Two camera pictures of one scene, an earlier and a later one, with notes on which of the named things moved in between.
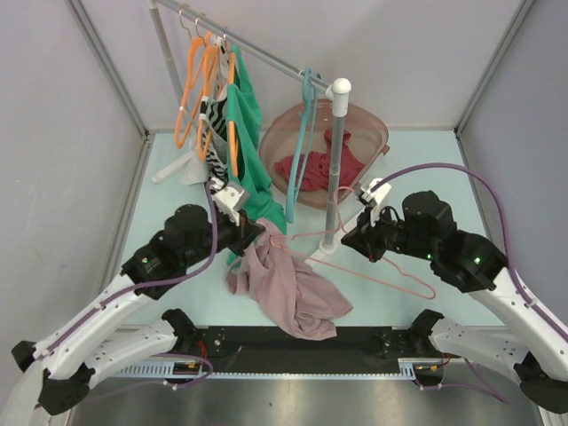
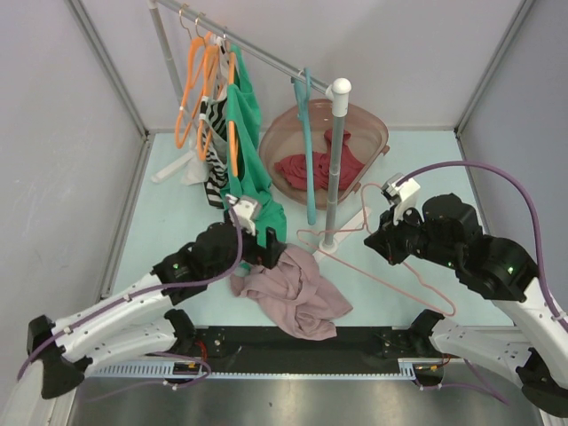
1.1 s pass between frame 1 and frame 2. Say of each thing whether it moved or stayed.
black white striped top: stayed
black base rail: stayed
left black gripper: moved
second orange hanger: stayed
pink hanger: moved
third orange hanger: stayed
